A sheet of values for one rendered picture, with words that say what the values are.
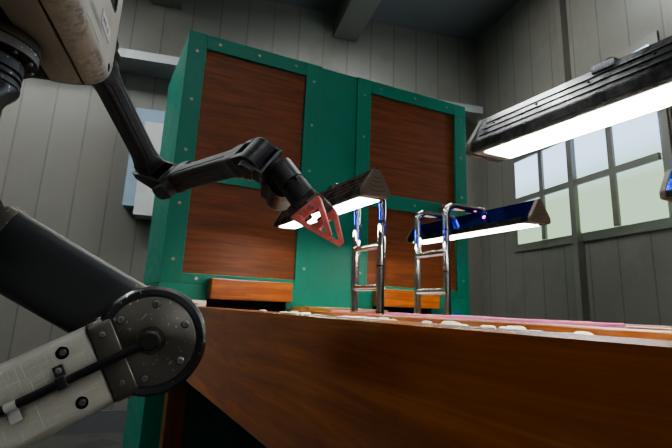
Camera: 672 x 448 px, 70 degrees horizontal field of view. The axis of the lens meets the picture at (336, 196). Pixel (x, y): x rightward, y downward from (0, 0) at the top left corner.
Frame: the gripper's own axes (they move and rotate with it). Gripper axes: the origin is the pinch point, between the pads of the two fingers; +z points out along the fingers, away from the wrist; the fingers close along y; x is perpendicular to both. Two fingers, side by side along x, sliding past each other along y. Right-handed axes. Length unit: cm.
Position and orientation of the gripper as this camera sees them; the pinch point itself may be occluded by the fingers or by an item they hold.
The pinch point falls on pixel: (333, 238)
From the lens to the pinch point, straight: 95.1
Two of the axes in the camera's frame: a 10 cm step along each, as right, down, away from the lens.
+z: 5.9, 7.4, -3.3
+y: -2.5, -2.3, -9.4
